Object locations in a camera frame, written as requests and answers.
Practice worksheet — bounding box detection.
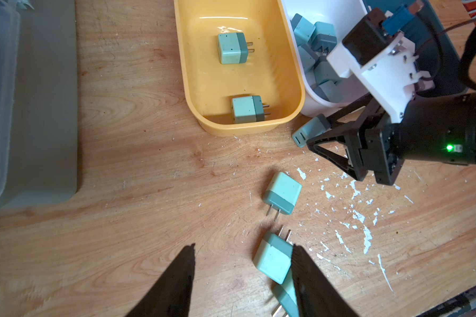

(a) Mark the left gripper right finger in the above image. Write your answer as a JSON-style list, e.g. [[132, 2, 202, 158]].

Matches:
[[292, 244, 358, 316]]

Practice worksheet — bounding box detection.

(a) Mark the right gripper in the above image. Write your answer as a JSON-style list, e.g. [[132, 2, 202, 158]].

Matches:
[[307, 95, 404, 186]]

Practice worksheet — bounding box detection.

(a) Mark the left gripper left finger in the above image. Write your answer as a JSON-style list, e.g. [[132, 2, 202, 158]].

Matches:
[[127, 244, 196, 316]]

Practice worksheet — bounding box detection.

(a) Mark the green plug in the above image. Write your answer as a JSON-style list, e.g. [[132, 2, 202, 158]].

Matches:
[[263, 171, 302, 221], [271, 270, 299, 317], [253, 225, 293, 284], [231, 95, 270, 124], [217, 32, 255, 65]]

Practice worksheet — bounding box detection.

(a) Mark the teal plug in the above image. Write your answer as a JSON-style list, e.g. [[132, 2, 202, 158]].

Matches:
[[313, 56, 342, 85], [292, 114, 331, 148]]

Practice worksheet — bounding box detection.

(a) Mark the blue plug pile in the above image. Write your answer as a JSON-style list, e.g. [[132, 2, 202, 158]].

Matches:
[[291, 13, 315, 46], [298, 44, 319, 73], [313, 81, 342, 103]]

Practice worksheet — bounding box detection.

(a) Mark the blue plug top pile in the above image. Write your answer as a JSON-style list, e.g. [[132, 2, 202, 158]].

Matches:
[[291, 13, 315, 46]]

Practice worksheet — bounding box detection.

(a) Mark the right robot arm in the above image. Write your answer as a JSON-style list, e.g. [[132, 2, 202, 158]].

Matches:
[[306, 1, 476, 186]]

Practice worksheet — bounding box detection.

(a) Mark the yellow storage bin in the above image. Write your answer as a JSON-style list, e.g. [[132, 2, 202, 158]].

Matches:
[[174, 1, 305, 137]]

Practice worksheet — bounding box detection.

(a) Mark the dark teal storage bin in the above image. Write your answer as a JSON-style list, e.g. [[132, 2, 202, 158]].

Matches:
[[364, 0, 468, 98]]

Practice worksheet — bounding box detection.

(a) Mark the white storage bin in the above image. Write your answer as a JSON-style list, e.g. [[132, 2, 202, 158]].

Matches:
[[282, 1, 368, 118]]

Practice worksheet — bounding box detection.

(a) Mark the clear plastic lidded box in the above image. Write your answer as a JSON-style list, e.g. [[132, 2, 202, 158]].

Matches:
[[0, 1, 78, 216]]

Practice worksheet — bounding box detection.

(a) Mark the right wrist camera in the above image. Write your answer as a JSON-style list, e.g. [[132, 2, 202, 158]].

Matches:
[[327, 1, 434, 124]]

